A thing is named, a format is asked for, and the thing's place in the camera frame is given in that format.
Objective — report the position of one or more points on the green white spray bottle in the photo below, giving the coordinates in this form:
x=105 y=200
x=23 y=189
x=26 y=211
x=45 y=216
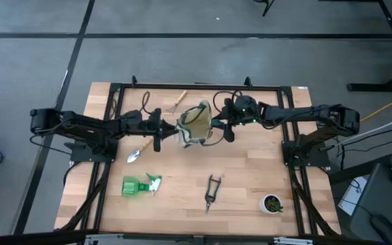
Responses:
x=131 y=186

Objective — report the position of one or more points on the grey desk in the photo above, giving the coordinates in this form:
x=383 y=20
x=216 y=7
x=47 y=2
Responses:
x=376 y=194

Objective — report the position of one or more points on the black standing desk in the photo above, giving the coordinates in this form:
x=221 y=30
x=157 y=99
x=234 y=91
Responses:
x=379 y=86

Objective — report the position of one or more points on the succulent in white pot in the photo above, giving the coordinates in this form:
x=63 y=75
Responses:
x=267 y=208

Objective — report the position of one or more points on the green black pruning shears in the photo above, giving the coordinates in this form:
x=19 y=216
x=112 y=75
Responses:
x=210 y=197

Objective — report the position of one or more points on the black computer mouse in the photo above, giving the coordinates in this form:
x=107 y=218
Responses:
x=384 y=228

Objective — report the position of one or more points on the black stand leg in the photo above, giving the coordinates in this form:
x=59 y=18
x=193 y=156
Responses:
x=267 y=7

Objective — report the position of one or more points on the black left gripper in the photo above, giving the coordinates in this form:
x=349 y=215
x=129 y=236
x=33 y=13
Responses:
x=157 y=129

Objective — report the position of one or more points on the beige green canvas gardening bag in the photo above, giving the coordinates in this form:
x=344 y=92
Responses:
x=196 y=126

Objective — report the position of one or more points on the white paper sheet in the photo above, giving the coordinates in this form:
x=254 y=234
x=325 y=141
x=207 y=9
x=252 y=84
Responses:
x=350 y=199

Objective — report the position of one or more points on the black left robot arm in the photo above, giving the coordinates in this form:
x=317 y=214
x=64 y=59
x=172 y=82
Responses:
x=80 y=124

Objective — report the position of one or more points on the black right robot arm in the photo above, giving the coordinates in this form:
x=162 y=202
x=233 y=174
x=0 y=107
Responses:
x=301 y=114

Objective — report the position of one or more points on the black aluminium table frame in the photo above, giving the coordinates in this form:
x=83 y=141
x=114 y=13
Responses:
x=199 y=86

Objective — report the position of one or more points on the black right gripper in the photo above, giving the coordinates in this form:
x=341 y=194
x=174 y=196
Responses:
x=230 y=132

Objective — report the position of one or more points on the silver aluminium rail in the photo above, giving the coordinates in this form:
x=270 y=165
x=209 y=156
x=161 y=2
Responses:
x=284 y=241

